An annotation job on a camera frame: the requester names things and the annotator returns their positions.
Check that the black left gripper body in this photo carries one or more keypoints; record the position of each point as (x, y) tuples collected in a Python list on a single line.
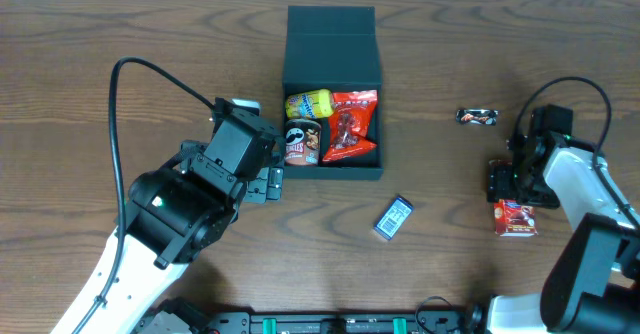
[(267, 185)]

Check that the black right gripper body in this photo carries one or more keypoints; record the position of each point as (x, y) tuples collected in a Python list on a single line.
[(501, 185)]

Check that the red Hello Panda box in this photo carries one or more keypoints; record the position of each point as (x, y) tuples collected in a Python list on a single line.
[(513, 219)]

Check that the red Pringles can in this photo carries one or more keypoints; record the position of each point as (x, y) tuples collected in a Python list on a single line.
[(302, 138)]

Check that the black Mars candy bar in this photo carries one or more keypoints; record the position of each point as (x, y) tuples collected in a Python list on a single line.
[(485, 117)]

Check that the yellow candy bottle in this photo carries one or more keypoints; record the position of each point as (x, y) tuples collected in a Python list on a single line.
[(316, 104)]

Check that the red Hacks candy bag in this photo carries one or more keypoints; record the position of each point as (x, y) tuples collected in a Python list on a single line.
[(349, 125)]

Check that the blue barcode small box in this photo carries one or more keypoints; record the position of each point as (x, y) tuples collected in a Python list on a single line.
[(397, 212)]

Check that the dark green gift box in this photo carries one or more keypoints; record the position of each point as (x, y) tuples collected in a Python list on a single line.
[(335, 48)]

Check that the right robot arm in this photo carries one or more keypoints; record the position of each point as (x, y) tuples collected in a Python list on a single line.
[(552, 171)]

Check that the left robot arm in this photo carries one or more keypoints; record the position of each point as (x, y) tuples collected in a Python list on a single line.
[(172, 215)]

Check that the black mounting rail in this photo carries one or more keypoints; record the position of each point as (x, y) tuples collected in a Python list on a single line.
[(433, 315)]

